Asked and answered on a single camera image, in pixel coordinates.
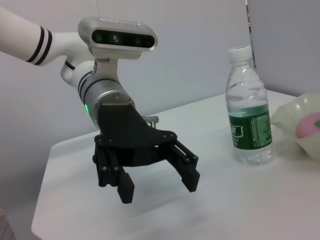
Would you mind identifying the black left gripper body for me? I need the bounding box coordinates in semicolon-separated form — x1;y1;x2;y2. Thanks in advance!
93;103;179;168

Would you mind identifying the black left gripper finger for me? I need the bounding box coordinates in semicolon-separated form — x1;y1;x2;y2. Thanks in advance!
159;139;201;193
91;143;136;205

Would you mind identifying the clear green-label water bottle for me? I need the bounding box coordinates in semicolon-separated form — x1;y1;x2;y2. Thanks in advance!
225;44;274;166

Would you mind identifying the pink toy peach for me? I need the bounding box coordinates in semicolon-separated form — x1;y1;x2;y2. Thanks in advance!
294;112;320;140

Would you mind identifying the translucent green fruit bowl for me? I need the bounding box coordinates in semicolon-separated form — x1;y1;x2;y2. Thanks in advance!
270;92;320;161

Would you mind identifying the silver connector stud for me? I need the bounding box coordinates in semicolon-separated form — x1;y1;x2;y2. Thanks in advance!
142;114;160;129

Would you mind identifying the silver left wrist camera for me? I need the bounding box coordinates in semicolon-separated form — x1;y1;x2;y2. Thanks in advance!
77;16;159;76

